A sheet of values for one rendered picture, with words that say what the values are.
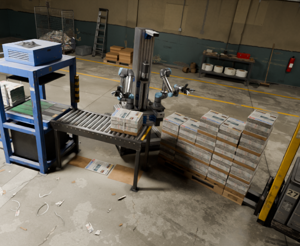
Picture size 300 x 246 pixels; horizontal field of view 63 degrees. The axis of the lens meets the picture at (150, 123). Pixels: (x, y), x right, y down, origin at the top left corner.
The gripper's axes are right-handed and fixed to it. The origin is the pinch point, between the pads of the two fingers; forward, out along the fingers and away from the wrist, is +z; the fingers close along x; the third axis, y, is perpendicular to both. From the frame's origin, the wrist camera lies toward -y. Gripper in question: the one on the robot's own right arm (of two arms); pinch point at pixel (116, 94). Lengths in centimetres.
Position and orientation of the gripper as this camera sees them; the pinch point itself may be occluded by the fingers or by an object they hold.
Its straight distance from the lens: 340.7
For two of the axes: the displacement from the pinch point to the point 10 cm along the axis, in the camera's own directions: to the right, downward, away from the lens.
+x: -9.7, -2.5, -0.5
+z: -0.7, 4.5, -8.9
